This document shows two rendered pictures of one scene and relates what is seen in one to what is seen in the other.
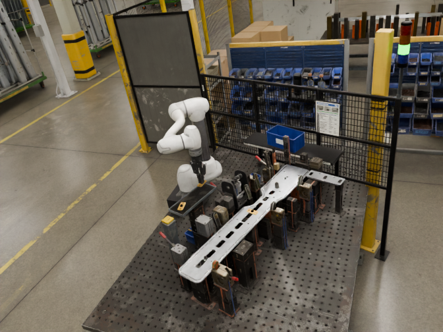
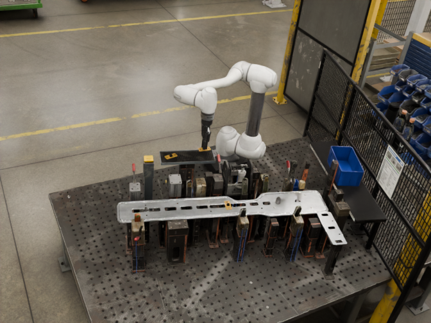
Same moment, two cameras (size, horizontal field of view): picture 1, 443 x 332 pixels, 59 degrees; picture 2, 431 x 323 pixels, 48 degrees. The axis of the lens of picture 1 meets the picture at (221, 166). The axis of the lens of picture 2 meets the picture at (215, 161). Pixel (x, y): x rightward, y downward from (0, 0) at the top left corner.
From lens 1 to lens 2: 141 cm
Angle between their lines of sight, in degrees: 28
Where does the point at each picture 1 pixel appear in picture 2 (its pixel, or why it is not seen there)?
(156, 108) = (306, 63)
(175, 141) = (188, 93)
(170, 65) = (337, 24)
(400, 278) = not seen: outside the picture
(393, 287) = not seen: outside the picture
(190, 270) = (125, 209)
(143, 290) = (106, 204)
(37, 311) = (70, 171)
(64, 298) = (93, 177)
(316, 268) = (238, 297)
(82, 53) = not seen: outside the picture
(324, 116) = (388, 168)
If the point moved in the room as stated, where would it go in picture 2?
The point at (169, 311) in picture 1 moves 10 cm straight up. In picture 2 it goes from (102, 231) to (102, 220)
